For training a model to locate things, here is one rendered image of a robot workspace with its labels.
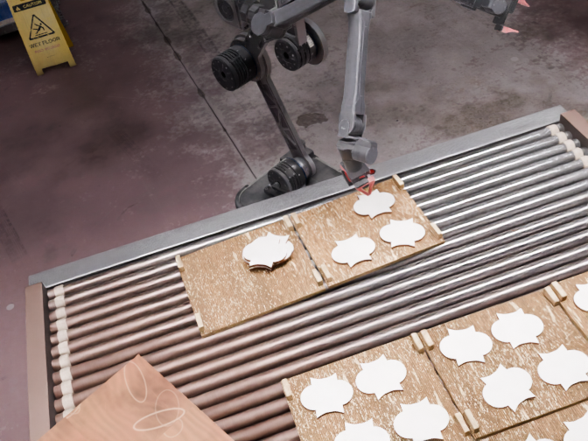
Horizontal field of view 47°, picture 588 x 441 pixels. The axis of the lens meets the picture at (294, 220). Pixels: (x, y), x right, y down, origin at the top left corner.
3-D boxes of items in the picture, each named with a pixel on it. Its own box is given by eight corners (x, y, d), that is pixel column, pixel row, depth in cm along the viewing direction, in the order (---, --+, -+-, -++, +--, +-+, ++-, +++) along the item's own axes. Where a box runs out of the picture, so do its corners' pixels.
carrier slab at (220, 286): (176, 262, 231) (175, 258, 230) (288, 220, 237) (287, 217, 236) (202, 339, 207) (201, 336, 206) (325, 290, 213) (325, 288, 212)
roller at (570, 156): (53, 328, 224) (48, 319, 221) (580, 152, 247) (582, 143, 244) (54, 339, 221) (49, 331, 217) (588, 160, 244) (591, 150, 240)
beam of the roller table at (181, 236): (34, 286, 241) (27, 275, 237) (557, 116, 266) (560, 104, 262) (35, 304, 235) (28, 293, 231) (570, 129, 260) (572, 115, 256)
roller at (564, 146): (53, 317, 228) (47, 308, 224) (572, 144, 251) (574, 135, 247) (53, 327, 224) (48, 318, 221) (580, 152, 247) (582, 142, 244)
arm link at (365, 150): (357, 119, 215) (340, 117, 209) (387, 126, 208) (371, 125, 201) (350, 156, 218) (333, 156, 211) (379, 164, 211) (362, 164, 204)
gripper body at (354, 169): (358, 157, 223) (352, 140, 218) (371, 173, 216) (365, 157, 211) (340, 166, 223) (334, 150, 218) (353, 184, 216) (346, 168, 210)
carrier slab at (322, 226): (290, 219, 238) (290, 216, 236) (395, 180, 244) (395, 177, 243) (329, 289, 213) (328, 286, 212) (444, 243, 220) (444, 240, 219)
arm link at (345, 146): (342, 132, 213) (332, 145, 211) (359, 137, 209) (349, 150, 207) (348, 148, 218) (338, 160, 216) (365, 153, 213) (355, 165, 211)
